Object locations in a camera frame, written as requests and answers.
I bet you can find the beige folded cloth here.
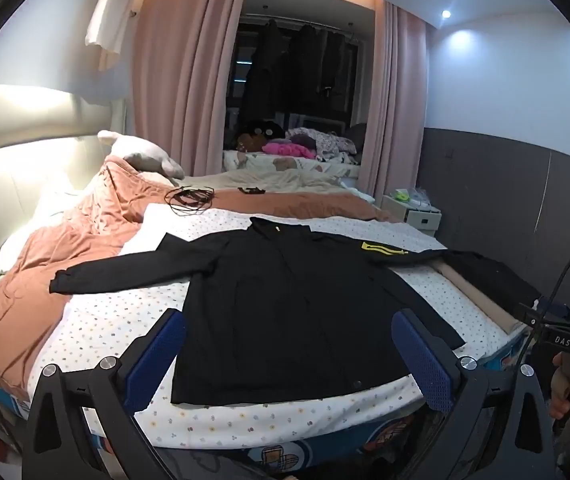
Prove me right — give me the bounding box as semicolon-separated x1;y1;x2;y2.
437;260;523;333

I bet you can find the white plush toy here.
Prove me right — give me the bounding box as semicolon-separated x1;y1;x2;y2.
97;130;186;181

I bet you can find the black folded garment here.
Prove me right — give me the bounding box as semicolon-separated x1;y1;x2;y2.
445;250;540;311

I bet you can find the white hanging garment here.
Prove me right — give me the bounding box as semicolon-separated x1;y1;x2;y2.
85;0;143;71

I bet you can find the pink cloth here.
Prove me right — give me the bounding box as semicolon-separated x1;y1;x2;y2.
262;141;316;158

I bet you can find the dark hanging coat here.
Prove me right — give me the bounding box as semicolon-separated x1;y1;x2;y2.
290;22;350;111
242;19;290;116

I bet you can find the black jacket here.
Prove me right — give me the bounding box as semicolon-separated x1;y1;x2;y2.
49;216;466;406

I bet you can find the white pillow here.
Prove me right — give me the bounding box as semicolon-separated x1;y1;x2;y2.
0;170;100;276

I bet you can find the white padded headboard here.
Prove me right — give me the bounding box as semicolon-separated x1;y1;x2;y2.
0;85;130;306

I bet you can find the orange-brown duvet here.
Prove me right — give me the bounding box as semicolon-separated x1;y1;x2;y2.
0;155;396;401

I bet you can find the beige blanket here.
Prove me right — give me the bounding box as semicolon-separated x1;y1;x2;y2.
180;150;366;196

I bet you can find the floral patterned cloth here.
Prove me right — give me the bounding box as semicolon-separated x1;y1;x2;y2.
285;127;358;156

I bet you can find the white floral bed sheet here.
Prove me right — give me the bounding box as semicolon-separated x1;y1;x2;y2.
40;202;510;448

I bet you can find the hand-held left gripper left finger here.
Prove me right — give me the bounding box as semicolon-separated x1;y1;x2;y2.
21;308;188;480

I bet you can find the dark plush toy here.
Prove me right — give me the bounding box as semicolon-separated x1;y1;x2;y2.
237;120;286;152

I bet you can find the dark grey cushion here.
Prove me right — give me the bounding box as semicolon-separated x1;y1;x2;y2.
347;122;368;166

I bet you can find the pink curtain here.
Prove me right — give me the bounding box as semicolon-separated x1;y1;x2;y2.
360;0;428;201
130;0;248;181

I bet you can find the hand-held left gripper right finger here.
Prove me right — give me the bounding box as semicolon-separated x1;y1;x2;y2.
391;308;550;480

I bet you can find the black cable coil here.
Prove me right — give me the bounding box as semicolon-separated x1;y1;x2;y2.
165;185;216;216

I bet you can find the white nightstand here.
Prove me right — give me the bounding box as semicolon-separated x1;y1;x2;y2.
381;192;443;236

